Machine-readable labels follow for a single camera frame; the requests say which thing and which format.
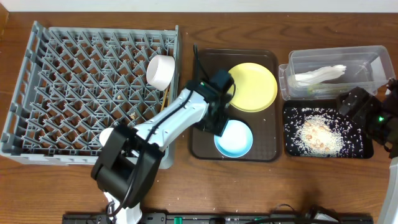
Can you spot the clear plastic bin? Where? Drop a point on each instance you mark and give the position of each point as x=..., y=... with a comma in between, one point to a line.
x=368, y=67

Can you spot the light blue bowl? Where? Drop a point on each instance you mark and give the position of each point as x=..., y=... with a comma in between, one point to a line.
x=236, y=139

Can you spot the dark brown serving tray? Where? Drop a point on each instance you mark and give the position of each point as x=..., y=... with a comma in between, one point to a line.
x=265, y=125

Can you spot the white cup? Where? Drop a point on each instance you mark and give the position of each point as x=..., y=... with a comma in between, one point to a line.
x=104, y=135

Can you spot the white napkin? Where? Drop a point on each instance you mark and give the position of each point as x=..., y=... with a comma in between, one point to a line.
x=320, y=75

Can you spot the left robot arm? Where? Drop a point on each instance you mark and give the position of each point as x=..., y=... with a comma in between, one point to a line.
x=130, y=158

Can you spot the yellow plate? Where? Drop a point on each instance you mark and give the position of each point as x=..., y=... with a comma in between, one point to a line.
x=255, y=87

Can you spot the spilled rice pile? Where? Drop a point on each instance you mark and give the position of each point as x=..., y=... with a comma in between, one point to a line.
x=315, y=137

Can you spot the grey dishwasher rack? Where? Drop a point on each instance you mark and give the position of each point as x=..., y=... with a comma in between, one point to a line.
x=76, y=82

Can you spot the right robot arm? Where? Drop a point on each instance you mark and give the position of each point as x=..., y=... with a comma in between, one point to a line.
x=378, y=120

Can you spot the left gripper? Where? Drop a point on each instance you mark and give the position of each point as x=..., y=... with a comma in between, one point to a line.
x=219, y=129

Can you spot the pink bowl with rice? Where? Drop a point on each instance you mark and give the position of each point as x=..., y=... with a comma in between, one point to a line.
x=160, y=71

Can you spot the black equipment rail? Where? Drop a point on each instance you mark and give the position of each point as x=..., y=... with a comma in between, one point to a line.
x=316, y=214

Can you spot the black tray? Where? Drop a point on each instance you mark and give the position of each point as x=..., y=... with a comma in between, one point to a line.
x=356, y=144

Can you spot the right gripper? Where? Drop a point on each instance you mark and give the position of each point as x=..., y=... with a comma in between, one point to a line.
x=370, y=102

